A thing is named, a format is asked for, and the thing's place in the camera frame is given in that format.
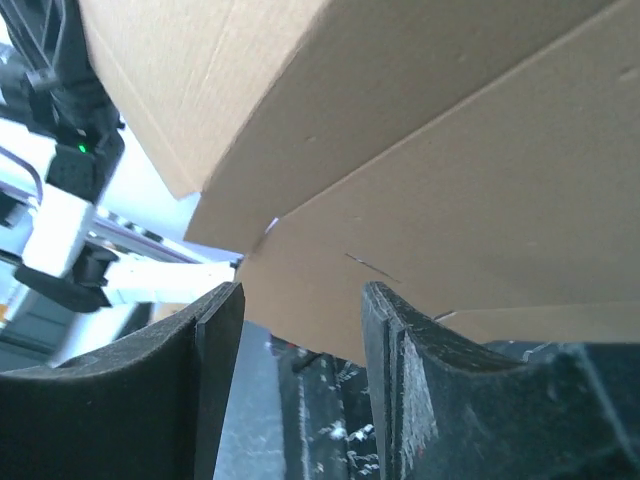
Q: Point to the cardboard box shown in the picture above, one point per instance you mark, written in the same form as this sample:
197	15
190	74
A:
479	157

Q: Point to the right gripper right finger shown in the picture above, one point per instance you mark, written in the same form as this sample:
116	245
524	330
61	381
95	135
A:
445	407

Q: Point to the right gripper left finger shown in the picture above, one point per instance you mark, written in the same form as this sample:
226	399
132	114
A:
150	405

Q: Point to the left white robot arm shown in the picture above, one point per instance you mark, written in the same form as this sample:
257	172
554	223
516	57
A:
49	86

